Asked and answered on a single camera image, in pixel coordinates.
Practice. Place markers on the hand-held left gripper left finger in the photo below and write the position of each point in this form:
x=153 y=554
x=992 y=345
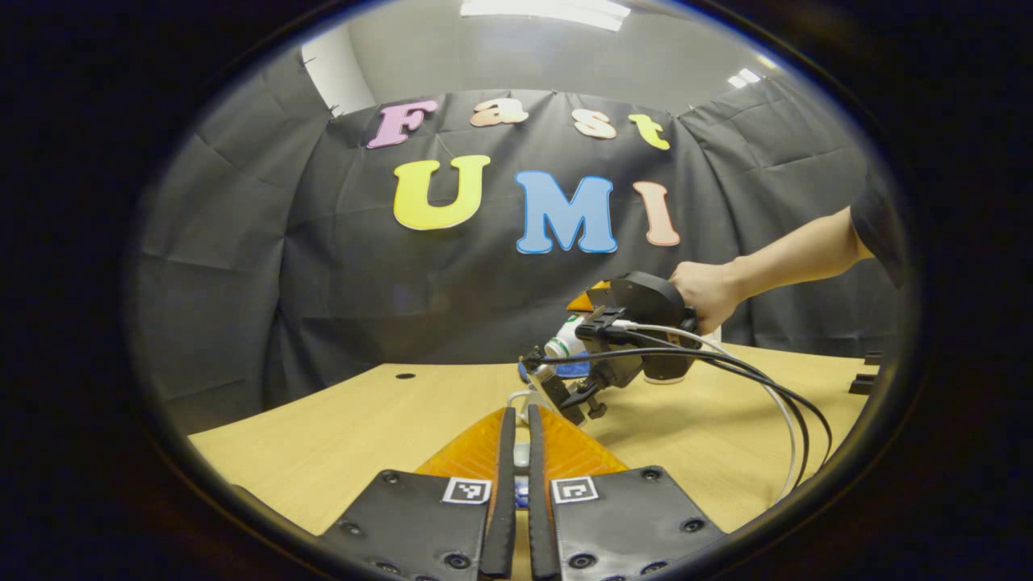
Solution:
x=507 y=516

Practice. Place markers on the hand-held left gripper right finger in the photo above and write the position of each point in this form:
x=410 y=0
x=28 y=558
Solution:
x=538 y=524

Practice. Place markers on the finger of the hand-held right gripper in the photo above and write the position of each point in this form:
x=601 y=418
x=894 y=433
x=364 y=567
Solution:
x=583 y=303

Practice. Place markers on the white water bottle green label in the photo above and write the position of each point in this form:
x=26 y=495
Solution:
x=565 y=339

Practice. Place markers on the white teacup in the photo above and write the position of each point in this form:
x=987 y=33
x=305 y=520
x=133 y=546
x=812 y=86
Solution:
x=520 y=395

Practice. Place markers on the blue towel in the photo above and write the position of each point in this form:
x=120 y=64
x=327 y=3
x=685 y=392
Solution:
x=575 y=369

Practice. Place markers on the black backdrop cloth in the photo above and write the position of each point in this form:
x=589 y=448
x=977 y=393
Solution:
x=363 y=290

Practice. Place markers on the small ceiling light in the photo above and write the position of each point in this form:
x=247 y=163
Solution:
x=744 y=77

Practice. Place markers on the dark shirt sleeve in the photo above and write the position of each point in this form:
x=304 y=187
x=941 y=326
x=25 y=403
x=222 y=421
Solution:
x=884 y=226

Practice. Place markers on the ceiling light panel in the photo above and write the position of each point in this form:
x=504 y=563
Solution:
x=549 y=12

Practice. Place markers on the black bracket piece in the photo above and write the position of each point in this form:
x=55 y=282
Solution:
x=865 y=384

